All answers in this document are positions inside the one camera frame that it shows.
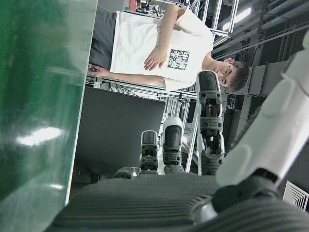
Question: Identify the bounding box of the white air vent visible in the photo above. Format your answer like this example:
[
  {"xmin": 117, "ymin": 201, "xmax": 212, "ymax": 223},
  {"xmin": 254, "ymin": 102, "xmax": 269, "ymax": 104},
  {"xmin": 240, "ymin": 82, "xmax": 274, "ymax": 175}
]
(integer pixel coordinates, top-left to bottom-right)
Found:
[{"xmin": 282, "ymin": 180, "xmax": 309, "ymax": 212}]

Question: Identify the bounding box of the aluminium profile frame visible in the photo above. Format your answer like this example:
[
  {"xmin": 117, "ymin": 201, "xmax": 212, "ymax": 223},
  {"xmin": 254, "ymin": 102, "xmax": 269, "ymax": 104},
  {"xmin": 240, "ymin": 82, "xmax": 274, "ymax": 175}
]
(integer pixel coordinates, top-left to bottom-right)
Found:
[{"xmin": 193, "ymin": 0, "xmax": 239, "ymax": 38}]

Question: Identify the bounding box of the green conveyor belt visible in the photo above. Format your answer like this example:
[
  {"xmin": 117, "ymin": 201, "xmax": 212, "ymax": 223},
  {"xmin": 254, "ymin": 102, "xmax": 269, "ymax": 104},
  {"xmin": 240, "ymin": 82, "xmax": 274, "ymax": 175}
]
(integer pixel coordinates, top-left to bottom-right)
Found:
[{"xmin": 0, "ymin": 0, "xmax": 98, "ymax": 232}]

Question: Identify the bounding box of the person in white t-shirt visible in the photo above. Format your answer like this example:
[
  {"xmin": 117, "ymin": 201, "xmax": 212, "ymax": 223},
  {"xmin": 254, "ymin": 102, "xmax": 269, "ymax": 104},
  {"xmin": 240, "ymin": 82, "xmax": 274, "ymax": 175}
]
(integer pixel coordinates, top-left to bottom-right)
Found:
[{"xmin": 88, "ymin": 3, "xmax": 250, "ymax": 92}]

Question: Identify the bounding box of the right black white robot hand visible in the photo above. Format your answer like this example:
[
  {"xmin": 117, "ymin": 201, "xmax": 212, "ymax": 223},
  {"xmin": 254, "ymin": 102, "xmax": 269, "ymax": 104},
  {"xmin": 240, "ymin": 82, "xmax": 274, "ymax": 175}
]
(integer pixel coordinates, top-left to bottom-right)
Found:
[{"xmin": 45, "ymin": 31, "xmax": 309, "ymax": 232}]

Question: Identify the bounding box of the black flat panel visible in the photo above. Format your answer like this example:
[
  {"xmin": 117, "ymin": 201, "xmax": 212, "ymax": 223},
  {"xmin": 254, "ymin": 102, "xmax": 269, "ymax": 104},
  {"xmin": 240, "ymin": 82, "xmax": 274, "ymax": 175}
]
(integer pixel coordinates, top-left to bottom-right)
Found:
[{"xmin": 72, "ymin": 86, "xmax": 167, "ymax": 187}]

